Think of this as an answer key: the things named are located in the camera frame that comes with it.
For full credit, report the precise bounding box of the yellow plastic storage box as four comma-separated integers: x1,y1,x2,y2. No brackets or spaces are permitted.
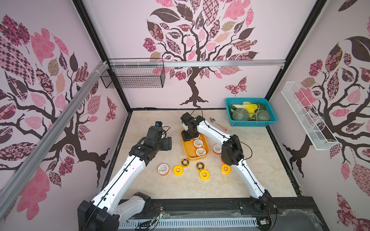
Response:
181,134,210,161

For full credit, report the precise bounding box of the orange tape roll mid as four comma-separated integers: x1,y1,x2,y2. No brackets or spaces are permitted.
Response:
213,144,222,155
196,148,207,157

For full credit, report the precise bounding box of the black yellow tape roll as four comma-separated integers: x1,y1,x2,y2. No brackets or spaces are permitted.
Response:
196,162,205,172
181,158,190,168

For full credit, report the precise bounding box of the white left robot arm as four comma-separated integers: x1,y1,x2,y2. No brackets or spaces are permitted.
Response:
78,121,172,231

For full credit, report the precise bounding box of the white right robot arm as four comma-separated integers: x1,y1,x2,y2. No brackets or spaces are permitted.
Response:
181,113,277,213

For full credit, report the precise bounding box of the yellow tape roll centre front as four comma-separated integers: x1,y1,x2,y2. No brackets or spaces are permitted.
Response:
199,169,210,181

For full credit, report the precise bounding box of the yellow tape roll right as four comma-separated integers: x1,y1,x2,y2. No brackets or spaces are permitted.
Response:
221,164,231,175

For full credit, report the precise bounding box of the green melon left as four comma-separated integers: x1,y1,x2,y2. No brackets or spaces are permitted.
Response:
232,108,249,121

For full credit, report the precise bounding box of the green melon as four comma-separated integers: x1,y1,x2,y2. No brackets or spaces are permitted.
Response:
256,110,271,121
232,108,249,121

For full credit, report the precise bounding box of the yellow toy corn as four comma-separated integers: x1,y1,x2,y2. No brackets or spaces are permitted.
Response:
233,102,258,118

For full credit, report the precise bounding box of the green melon right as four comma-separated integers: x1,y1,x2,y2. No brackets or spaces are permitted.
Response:
256,110,271,121

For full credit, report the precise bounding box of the teal plastic basket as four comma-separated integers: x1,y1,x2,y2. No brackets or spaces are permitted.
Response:
225,98,278,127

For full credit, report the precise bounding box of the spoon with pink handle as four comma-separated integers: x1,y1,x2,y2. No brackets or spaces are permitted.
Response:
210,117,228,132

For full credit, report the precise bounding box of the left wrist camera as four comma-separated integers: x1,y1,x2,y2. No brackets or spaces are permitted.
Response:
155,121,163,128

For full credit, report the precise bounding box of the aluminium rail back wall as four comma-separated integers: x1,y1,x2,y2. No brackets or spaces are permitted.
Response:
109,58,286,68

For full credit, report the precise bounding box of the aluminium rail wall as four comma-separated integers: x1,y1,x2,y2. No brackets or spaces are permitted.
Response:
1,61,109,220
109,58,286,68

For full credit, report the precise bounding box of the black wire wall basket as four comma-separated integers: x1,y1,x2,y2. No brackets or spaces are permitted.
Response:
101,58,166,89

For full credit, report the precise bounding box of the white slotted cable duct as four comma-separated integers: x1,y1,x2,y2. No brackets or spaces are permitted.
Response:
118,218,258,231

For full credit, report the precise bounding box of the black base frame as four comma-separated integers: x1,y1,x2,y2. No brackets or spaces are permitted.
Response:
126,196,328,231

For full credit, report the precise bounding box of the white wire wall shelf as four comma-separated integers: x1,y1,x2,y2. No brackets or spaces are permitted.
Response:
281,81,339,151

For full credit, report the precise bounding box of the aluminium rail left wall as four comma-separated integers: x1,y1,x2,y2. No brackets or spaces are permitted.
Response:
1,61,109,220

